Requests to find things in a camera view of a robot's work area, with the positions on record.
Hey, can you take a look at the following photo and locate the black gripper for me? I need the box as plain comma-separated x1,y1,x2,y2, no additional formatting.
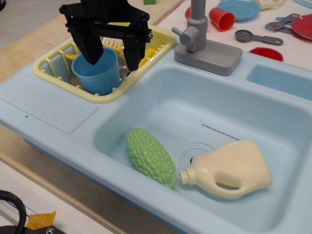
59,0,153,71

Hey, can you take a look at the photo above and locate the blue plastic cup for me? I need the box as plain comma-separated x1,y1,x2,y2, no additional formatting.
71,47,119,96

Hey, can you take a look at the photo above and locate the light blue toy sink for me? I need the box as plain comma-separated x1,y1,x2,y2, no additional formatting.
0,35,312,234

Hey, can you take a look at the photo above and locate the red plastic cup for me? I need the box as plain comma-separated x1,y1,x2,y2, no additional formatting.
209,7,235,32

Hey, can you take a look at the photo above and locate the yellow dish brush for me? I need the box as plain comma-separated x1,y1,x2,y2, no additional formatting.
64,37,125,60

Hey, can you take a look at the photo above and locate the yellow plastic utensil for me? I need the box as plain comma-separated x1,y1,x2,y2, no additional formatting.
138,48,156,68

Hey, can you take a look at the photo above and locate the green block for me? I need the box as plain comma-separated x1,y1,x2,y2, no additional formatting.
143,0,156,5

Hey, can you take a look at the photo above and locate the yellow dish rack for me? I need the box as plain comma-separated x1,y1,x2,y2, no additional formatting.
32,25,176,104

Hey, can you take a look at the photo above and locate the grey toy faucet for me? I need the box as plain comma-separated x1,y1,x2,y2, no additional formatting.
172,0,242,76

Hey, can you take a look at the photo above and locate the red plate behind faucet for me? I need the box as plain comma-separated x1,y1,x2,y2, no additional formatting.
184,7,191,20

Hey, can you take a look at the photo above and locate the green bitter melon toy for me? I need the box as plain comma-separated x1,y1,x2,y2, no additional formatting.
126,128,176,189

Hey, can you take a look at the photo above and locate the grey plastic spoon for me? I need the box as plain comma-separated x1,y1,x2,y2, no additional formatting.
234,30,284,46

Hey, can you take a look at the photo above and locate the blue plastic plate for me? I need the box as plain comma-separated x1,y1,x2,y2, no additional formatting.
217,0,260,21

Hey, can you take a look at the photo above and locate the red plastic bowl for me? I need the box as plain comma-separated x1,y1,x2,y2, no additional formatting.
249,47,284,62

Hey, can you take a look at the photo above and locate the cream plastic container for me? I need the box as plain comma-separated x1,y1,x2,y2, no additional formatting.
255,0,284,10

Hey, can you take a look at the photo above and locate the grey plastic fork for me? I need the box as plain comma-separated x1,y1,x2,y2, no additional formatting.
265,21,292,34

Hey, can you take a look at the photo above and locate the cream plastic jug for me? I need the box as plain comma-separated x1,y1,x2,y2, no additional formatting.
179,140,273,198

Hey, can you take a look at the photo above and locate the yellow tape piece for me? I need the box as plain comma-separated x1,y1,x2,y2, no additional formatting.
25,211,57,230

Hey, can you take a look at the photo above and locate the red plastic plate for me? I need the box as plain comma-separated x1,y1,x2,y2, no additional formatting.
291,15,312,39

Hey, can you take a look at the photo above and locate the black cable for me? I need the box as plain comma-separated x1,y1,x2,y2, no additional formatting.
0,190,26,234

